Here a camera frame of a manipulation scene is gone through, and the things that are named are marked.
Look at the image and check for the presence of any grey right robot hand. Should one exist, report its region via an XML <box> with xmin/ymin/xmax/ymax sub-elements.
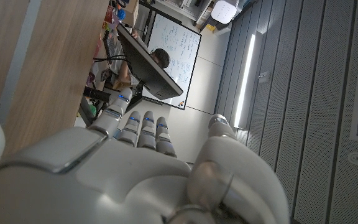
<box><xmin>0</xmin><ymin>88</ymin><xmax>291</xmax><ymax>224</ymax></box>

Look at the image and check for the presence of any small cardboard box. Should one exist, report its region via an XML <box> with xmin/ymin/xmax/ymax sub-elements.
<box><xmin>122</xmin><ymin>0</ymin><xmax>139</xmax><ymax>28</ymax></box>

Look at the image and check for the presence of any black computer monitor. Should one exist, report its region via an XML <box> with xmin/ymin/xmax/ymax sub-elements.
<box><xmin>116</xmin><ymin>23</ymin><xmax>185</xmax><ymax>100</ymax></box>

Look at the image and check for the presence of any seated person grey t-shirt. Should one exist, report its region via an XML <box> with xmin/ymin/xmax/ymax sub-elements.
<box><xmin>118</xmin><ymin>48</ymin><xmax>170</xmax><ymax>86</ymax></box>

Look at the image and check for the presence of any black keyboard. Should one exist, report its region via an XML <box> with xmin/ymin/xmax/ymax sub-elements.
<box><xmin>103</xmin><ymin>29</ymin><xmax>119</xmax><ymax>60</ymax></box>

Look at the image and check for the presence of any long ceiling light strip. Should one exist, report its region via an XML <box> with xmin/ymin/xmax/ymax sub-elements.
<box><xmin>233</xmin><ymin>33</ymin><xmax>257</xmax><ymax>129</ymax></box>

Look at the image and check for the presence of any white rounded perforated device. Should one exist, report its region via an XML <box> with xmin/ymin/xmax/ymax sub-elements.
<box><xmin>211</xmin><ymin>0</ymin><xmax>239</xmax><ymax>25</ymax></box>

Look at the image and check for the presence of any round ceiling sprinkler cover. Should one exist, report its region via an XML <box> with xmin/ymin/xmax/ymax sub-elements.
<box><xmin>347</xmin><ymin>151</ymin><xmax>358</xmax><ymax>166</ymax></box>

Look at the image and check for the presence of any white whiteboard black frame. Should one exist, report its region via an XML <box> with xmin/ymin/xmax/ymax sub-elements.
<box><xmin>141</xmin><ymin>12</ymin><xmax>203</xmax><ymax>111</ymax></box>

